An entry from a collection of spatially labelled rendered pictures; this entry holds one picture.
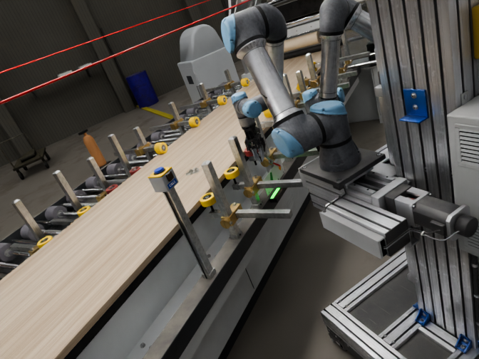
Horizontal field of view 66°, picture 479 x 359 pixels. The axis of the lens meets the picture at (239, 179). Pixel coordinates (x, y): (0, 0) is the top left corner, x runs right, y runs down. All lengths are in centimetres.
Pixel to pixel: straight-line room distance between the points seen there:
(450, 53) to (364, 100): 332
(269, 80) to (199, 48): 513
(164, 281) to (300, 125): 93
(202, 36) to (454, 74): 553
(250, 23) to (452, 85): 65
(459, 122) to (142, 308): 132
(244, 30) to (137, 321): 119
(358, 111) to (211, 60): 288
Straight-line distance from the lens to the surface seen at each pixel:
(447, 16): 110
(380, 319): 191
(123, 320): 160
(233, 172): 192
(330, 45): 162
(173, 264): 175
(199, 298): 156
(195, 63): 628
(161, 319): 170
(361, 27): 173
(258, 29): 134
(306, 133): 123
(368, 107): 443
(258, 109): 160
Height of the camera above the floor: 167
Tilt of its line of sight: 25 degrees down
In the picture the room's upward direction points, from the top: 21 degrees counter-clockwise
